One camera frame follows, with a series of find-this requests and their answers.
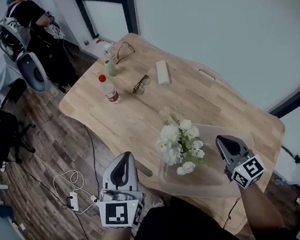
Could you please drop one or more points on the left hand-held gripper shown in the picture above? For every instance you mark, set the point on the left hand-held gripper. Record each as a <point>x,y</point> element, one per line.
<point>115,211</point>

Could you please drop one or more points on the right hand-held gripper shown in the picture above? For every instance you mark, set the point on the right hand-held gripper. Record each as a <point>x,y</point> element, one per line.
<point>248,172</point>

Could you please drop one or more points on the clear plastic tray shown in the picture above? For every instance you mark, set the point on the clear plastic tray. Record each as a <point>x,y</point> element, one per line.
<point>202,184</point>

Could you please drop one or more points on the white flowers bouquet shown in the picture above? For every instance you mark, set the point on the white flowers bouquet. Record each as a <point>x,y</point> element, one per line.
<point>174,141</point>

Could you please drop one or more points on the person's right forearm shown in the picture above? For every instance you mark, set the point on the person's right forearm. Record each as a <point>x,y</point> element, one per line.
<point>260,209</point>

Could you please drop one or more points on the person's white shoe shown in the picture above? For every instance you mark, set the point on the person's white shoe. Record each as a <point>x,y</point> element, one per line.
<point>157,201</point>

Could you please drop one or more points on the small clear plastic bottle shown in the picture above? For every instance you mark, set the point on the small clear plastic bottle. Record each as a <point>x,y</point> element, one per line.
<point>279,182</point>

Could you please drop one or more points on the person's black clothing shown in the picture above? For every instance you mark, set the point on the person's black clothing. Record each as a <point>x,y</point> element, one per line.
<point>186,230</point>

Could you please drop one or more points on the red cap plastic bottle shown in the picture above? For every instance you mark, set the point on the red cap plastic bottle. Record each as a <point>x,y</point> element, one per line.
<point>110,90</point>

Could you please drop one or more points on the white rectangular case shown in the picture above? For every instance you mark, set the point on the white rectangular case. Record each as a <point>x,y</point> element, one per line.
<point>163,72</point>

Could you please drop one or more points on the pale green cylinder bottle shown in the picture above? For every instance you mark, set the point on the pale green cylinder bottle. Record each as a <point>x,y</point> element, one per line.
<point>111,68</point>

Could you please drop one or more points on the clear bottle white cap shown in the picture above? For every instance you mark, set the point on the clear bottle white cap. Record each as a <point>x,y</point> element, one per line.
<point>109,52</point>

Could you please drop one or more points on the black office chair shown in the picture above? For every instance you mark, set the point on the black office chair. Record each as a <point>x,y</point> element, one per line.
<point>1,136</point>

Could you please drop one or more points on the grey shell seat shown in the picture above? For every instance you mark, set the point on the grey shell seat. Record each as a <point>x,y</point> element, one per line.
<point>32,73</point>

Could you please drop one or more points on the small red object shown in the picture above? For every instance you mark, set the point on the small red object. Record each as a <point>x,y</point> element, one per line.
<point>99,41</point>

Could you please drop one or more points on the pale cloth covered table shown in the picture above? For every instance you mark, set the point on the pale cloth covered table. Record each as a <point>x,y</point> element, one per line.
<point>1,76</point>

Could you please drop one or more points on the black window frame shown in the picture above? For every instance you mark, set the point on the black window frame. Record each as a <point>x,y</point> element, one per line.
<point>127,7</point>
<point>290,103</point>

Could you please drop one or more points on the brown frame eyeglasses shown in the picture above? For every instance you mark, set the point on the brown frame eyeglasses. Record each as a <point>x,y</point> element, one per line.
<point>141,86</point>

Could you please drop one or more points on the thin black frame eyeglasses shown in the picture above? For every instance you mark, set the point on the thin black frame eyeglasses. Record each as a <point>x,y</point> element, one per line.
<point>129,48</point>

